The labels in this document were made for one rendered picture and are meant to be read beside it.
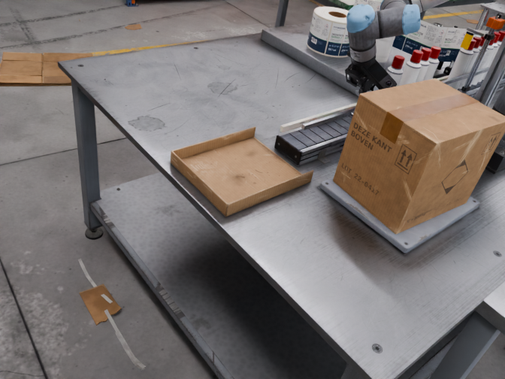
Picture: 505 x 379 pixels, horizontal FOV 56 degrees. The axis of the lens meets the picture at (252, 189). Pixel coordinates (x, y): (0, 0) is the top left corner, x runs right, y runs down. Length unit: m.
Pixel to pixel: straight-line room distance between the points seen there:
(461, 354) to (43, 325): 1.45
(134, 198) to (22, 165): 0.84
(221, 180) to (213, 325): 0.61
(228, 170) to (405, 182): 0.48
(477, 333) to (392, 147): 0.49
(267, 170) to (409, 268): 0.46
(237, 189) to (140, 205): 0.94
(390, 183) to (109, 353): 1.21
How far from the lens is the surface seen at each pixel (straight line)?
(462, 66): 2.03
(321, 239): 1.17
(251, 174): 1.31
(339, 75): 1.96
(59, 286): 2.13
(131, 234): 1.99
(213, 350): 1.65
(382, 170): 1.20
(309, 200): 1.28
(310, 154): 1.41
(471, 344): 1.32
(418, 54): 1.71
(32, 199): 2.56
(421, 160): 1.12
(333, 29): 2.05
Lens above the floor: 1.60
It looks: 37 degrees down
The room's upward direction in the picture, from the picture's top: 10 degrees clockwise
